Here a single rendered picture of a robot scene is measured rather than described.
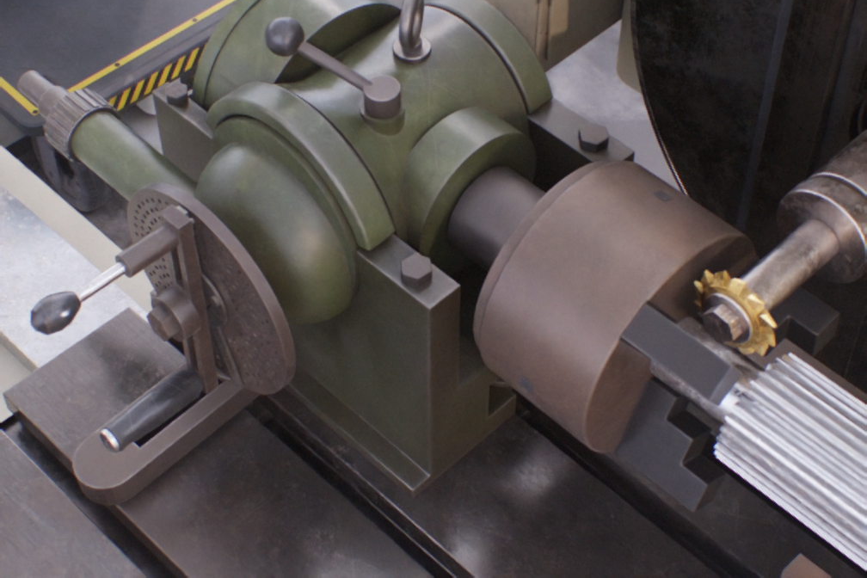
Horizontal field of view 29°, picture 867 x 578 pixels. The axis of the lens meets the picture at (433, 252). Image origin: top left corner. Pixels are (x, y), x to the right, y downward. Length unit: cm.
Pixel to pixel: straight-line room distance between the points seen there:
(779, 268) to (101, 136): 56
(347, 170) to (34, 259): 78
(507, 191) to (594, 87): 192
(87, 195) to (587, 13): 149
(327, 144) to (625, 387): 28
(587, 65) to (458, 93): 193
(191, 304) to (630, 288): 33
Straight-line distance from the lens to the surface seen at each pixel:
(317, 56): 124
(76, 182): 293
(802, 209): 119
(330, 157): 120
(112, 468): 137
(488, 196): 124
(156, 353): 147
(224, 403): 139
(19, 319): 187
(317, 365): 140
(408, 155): 125
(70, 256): 192
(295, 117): 121
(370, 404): 136
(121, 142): 136
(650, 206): 117
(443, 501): 136
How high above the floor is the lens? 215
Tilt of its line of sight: 49 degrees down
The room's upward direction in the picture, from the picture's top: straight up
